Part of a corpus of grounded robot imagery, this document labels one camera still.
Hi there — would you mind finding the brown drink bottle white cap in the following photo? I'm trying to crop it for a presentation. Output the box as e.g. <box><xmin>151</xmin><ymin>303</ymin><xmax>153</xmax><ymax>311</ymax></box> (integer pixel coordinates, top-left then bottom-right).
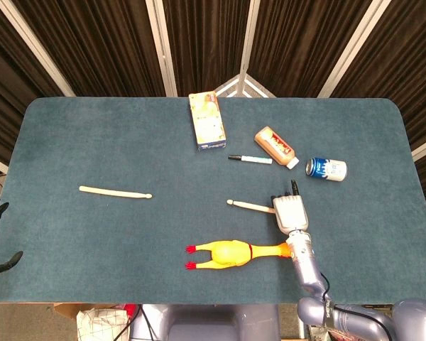
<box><xmin>253</xmin><ymin>126</ymin><xmax>300</xmax><ymax>171</ymax></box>

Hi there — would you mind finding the blue felt table cover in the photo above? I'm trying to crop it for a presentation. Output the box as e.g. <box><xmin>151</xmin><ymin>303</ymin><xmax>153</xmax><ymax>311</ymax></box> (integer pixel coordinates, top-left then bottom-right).
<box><xmin>0</xmin><ymin>96</ymin><xmax>426</xmax><ymax>305</ymax></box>

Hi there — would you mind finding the white marker black cap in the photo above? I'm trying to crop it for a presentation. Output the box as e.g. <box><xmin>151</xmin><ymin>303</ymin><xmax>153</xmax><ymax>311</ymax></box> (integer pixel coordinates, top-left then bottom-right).
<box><xmin>228</xmin><ymin>153</ymin><xmax>273</xmax><ymax>165</ymax></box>

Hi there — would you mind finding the wooden drumstick dark ringed tip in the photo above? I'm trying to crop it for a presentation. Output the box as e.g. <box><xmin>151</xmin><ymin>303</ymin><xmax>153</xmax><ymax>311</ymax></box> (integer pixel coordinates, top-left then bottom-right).
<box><xmin>226</xmin><ymin>199</ymin><xmax>276</xmax><ymax>214</ymax></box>

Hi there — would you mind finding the plain wooden drumstick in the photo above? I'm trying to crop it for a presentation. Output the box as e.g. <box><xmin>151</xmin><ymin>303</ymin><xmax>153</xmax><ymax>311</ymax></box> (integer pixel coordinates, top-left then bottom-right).
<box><xmin>79</xmin><ymin>185</ymin><xmax>153</xmax><ymax>200</ymax></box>

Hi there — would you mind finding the grey robot torso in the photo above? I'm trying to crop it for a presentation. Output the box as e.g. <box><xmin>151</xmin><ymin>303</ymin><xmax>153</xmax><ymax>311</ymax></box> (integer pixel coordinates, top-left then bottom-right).
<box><xmin>129</xmin><ymin>303</ymin><xmax>281</xmax><ymax>341</ymax></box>

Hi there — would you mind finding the yellow rubber chicken toy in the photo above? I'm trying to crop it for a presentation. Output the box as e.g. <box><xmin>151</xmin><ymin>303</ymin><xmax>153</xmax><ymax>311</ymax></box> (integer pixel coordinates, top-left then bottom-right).
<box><xmin>185</xmin><ymin>239</ymin><xmax>293</xmax><ymax>271</ymax></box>

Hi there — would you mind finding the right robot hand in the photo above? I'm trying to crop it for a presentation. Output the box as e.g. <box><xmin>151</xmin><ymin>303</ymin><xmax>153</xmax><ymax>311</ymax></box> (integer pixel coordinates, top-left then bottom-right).
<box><xmin>271</xmin><ymin>179</ymin><xmax>310</xmax><ymax>235</ymax></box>

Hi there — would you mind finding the brown cardboard box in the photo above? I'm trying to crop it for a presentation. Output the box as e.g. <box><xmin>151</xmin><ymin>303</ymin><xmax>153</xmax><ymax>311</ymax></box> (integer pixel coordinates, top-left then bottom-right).
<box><xmin>54</xmin><ymin>303</ymin><xmax>129</xmax><ymax>320</ymax></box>

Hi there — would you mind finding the brown folding screen white frame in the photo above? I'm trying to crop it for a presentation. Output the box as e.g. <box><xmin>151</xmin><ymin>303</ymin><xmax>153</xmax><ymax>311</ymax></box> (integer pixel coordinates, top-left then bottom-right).
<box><xmin>0</xmin><ymin>0</ymin><xmax>426</xmax><ymax>246</ymax></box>

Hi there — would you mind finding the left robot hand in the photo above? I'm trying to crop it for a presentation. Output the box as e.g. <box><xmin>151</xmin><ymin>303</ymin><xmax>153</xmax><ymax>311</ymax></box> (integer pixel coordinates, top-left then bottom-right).
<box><xmin>0</xmin><ymin>197</ymin><xmax>24</xmax><ymax>279</ymax></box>

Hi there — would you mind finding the white checked bag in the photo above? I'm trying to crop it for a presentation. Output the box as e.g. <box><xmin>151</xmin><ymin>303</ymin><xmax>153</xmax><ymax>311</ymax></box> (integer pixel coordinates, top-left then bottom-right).
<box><xmin>76</xmin><ymin>308</ymin><xmax>131</xmax><ymax>341</ymax></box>

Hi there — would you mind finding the blue white drink can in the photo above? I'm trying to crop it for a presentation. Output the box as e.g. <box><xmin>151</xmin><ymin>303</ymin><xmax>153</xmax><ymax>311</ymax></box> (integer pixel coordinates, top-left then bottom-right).
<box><xmin>305</xmin><ymin>157</ymin><xmax>348</xmax><ymax>183</ymax></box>

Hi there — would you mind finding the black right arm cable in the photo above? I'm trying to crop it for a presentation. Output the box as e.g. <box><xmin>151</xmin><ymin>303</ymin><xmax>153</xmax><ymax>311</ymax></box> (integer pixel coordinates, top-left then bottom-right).
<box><xmin>317</xmin><ymin>271</ymin><xmax>395</xmax><ymax>341</ymax></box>

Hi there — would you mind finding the blue white carton box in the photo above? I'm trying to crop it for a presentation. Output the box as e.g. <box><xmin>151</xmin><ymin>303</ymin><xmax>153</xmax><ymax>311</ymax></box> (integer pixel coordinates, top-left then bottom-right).
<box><xmin>188</xmin><ymin>91</ymin><xmax>228</xmax><ymax>151</ymax></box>

